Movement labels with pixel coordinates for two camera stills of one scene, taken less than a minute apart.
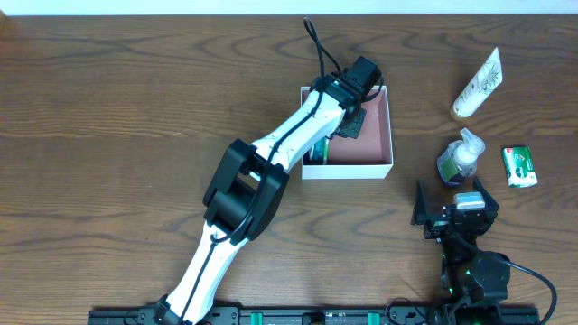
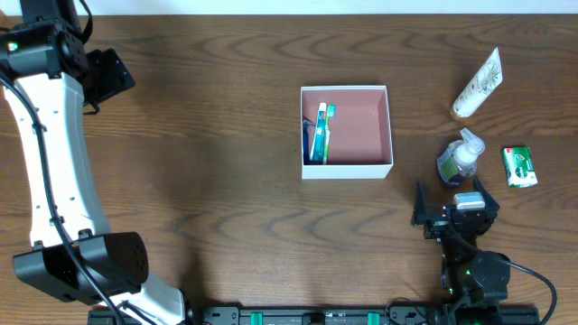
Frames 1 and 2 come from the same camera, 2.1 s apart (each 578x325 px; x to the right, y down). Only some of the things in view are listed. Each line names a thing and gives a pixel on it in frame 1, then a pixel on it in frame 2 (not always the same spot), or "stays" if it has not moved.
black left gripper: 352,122 -> 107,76
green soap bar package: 518,166 stays
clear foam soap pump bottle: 459,160 stays
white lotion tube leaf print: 488,79 stays
